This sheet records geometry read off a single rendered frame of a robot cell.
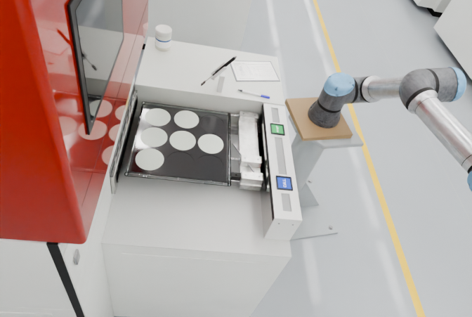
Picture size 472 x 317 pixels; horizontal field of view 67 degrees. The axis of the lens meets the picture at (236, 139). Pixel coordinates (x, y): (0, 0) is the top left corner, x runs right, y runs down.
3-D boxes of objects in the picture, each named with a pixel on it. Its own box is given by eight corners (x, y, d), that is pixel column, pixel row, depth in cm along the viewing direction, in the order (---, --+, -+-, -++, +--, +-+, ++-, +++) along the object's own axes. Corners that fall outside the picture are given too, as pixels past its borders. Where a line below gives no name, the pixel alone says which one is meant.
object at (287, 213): (263, 239, 125) (274, 218, 114) (256, 126, 162) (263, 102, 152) (289, 241, 126) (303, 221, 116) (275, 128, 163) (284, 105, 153)
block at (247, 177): (240, 183, 131) (241, 178, 129) (239, 175, 134) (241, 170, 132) (261, 185, 133) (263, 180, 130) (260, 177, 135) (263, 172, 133)
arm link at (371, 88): (339, 77, 165) (436, 66, 113) (367, 76, 169) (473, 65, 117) (340, 104, 167) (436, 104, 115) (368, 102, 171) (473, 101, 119)
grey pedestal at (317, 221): (312, 177, 257) (363, 89, 197) (337, 233, 229) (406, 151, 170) (244, 183, 242) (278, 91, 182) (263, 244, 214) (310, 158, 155)
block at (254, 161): (239, 165, 137) (241, 160, 135) (239, 158, 139) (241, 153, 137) (260, 167, 138) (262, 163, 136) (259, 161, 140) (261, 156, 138)
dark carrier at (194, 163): (128, 172, 123) (128, 171, 123) (144, 105, 147) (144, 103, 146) (226, 182, 129) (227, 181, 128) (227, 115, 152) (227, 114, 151)
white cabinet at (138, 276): (114, 322, 172) (100, 244, 113) (145, 164, 237) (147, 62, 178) (245, 327, 182) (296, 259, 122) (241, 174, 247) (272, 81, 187)
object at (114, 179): (110, 194, 122) (109, 177, 115) (133, 106, 152) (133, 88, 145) (116, 194, 122) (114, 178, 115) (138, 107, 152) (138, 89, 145)
